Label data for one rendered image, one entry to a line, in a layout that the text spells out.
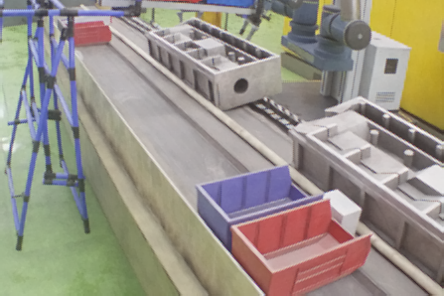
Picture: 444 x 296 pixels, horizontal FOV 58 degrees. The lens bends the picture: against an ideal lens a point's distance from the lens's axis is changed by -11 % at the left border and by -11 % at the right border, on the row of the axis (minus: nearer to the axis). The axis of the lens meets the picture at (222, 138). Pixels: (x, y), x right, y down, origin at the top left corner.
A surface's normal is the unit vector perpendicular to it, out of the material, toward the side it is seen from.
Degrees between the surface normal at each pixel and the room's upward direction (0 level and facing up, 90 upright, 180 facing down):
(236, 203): 88
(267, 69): 90
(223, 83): 90
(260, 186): 88
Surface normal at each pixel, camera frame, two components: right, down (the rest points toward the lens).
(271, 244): 0.47, 0.39
